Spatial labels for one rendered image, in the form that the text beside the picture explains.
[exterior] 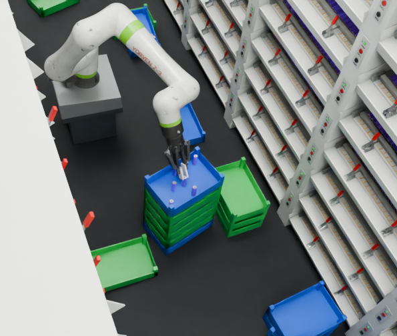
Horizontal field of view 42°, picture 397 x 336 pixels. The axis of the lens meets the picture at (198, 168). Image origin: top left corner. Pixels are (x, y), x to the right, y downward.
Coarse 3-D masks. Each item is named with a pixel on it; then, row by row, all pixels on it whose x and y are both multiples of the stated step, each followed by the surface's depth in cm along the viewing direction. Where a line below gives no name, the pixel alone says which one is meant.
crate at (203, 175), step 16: (192, 160) 242; (160, 176) 235; (176, 176) 236; (192, 176) 237; (208, 176) 238; (224, 176) 230; (160, 192) 231; (176, 192) 231; (208, 192) 232; (176, 208) 221
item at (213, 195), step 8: (144, 192) 236; (216, 192) 238; (152, 200) 232; (200, 200) 234; (208, 200) 239; (160, 208) 229; (192, 208) 233; (168, 216) 225; (176, 216) 228; (184, 216) 234; (168, 224) 230
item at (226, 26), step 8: (200, 0) 296; (208, 0) 290; (216, 0) 292; (208, 8) 291; (216, 8) 289; (224, 8) 286; (208, 16) 294; (216, 16) 288; (224, 16) 286; (216, 24) 285; (224, 24) 284; (232, 24) 273; (224, 32) 281; (232, 32) 279; (240, 32) 276; (224, 40) 281; (232, 40) 278; (232, 48) 275
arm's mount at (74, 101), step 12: (108, 60) 278; (108, 72) 273; (60, 84) 263; (108, 84) 268; (60, 96) 258; (72, 96) 260; (84, 96) 261; (96, 96) 262; (108, 96) 264; (120, 96) 265; (60, 108) 256; (72, 108) 259; (84, 108) 262; (96, 108) 265; (108, 108) 268
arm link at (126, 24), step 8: (112, 8) 212; (120, 8) 213; (112, 16) 211; (120, 16) 212; (128, 16) 213; (120, 24) 212; (128, 24) 212; (136, 24) 213; (120, 32) 213; (128, 32) 212; (120, 40) 217
